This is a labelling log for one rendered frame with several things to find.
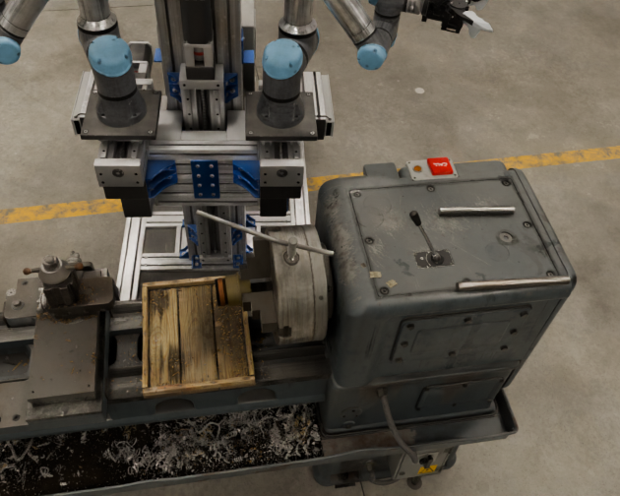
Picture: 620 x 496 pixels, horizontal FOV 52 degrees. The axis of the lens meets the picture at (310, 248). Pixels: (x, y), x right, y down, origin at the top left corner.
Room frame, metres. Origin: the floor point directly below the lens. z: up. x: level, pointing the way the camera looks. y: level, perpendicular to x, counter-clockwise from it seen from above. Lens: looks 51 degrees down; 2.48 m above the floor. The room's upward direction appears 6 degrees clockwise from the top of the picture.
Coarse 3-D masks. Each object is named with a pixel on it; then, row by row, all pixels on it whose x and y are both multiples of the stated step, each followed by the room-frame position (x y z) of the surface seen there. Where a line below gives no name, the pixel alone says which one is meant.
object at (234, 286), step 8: (216, 280) 0.97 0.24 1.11; (224, 280) 0.97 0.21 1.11; (232, 280) 0.97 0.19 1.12; (240, 280) 0.98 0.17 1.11; (248, 280) 0.98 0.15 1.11; (216, 288) 0.94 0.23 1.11; (224, 288) 0.95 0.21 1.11; (232, 288) 0.95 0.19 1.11; (240, 288) 0.96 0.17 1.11; (248, 288) 0.96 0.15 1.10; (224, 296) 0.93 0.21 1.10; (232, 296) 0.93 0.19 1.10; (240, 296) 0.93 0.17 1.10; (224, 304) 0.92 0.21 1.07; (232, 304) 0.93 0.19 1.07; (240, 304) 0.93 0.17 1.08
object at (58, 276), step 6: (60, 264) 0.95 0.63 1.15; (66, 264) 0.96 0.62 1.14; (42, 270) 0.92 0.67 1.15; (60, 270) 0.93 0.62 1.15; (66, 270) 0.94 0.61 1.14; (42, 276) 0.91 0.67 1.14; (48, 276) 0.91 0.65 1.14; (54, 276) 0.91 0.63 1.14; (60, 276) 0.92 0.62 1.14; (66, 276) 0.93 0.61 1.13; (48, 282) 0.90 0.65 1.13; (54, 282) 0.90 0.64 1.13
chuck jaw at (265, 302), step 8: (248, 296) 0.94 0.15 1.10; (256, 296) 0.94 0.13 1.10; (264, 296) 0.94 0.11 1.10; (272, 296) 0.94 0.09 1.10; (248, 304) 0.92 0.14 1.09; (256, 304) 0.91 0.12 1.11; (264, 304) 0.91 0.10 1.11; (272, 304) 0.92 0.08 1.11; (256, 312) 0.89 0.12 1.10; (264, 312) 0.89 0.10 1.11; (272, 312) 0.89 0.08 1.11; (264, 320) 0.86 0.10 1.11; (272, 320) 0.87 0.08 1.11; (264, 328) 0.85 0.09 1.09; (272, 328) 0.86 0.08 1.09; (288, 328) 0.85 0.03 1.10
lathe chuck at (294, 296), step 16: (304, 240) 1.03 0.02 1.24; (272, 256) 0.99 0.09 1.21; (304, 256) 0.98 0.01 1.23; (272, 272) 0.98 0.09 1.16; (288, 272) 0.94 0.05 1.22; (304, 272) 0.94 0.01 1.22; (288, 288) 0.90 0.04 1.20; (304, 288) 0.91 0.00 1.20; (288, 304) 0.88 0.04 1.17; (304, 304) 0.88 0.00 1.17; (288, 320) 0.86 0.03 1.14; (304, 320) 0.86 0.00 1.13; (288, 336) 0.85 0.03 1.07; (304, 336) 0.86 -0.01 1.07
